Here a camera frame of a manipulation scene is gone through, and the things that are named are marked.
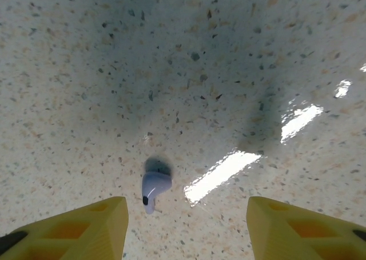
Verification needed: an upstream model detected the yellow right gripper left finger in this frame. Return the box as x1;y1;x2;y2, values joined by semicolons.
0;196;129;260

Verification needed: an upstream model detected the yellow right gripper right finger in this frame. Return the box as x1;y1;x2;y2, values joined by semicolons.
246;196;366;260

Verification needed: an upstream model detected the light-coloured wireless earbud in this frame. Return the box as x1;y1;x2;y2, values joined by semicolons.
141;156;175;215

